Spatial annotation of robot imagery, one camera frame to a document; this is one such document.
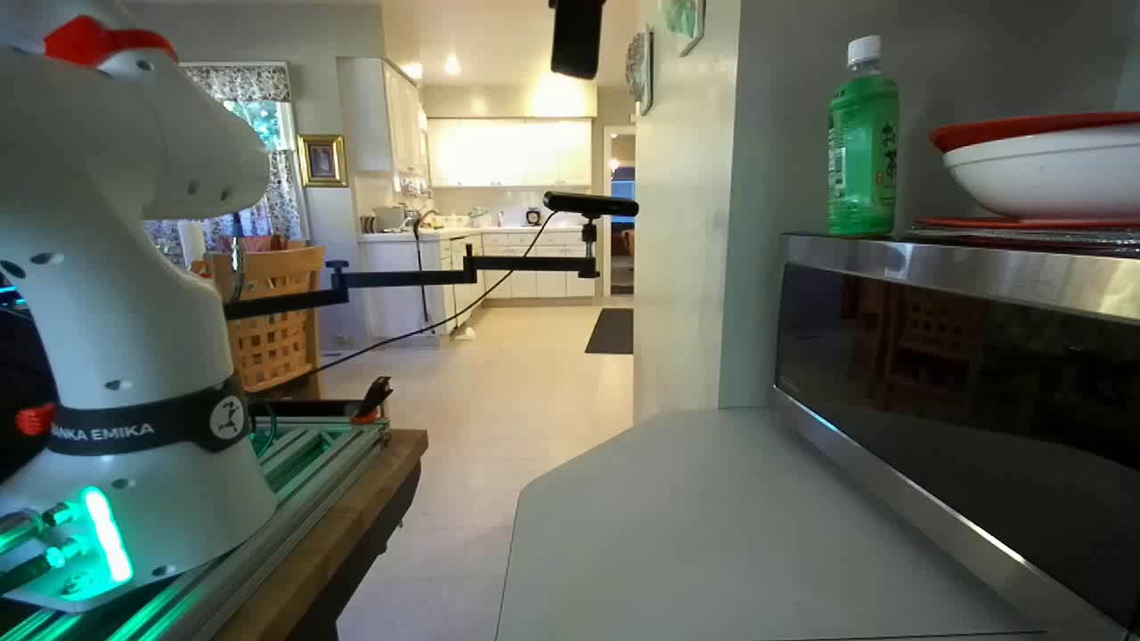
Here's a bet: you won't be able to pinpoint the green plastic bottle white cap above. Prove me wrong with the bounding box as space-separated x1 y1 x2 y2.
825 30 902 238

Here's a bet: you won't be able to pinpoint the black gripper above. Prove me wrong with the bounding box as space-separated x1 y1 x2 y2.
547 0 608 81

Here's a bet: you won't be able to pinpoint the aluminium rail base plate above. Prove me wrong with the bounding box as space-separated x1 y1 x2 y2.
0 411 395 641

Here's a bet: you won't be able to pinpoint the thin black cable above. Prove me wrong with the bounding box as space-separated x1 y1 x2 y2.
314 210 562 370

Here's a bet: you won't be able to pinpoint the black door mat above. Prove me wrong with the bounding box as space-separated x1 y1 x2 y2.
580 305 638 357

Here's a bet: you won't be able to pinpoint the flat red plate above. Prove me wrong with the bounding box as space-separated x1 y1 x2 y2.
910 210 1140 236

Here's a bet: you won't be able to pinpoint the green wall picture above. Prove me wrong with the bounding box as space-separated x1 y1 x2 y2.
659 0 707 59

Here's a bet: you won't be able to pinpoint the gold picture frame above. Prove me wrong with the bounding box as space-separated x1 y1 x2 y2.
295 130 350 193

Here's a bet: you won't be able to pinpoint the patterned window curtain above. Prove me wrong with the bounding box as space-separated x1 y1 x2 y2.
147 59 314 270

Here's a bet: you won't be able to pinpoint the wicker basket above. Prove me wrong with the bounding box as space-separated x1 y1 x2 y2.
193 242 329 396

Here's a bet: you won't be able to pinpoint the black clamp red tip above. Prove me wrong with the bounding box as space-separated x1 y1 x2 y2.
253 375 400 428

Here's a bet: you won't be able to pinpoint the white wall cabinet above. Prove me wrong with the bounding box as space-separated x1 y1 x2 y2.
333 53 435 199

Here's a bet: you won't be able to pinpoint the round wall picture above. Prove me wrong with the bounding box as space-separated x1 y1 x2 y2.
622 26 654 118

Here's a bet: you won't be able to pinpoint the white kitchen counter cabinets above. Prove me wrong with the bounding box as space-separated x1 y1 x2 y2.
351 223 603 350

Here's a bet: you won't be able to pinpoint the black camera on boom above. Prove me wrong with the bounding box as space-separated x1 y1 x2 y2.
541 187 641 220

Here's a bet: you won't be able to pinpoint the wooden table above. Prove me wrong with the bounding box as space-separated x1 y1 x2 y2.
209 428 431 641

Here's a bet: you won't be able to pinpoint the stainless steel black microwave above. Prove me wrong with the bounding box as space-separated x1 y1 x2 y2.
769 227 1140 641

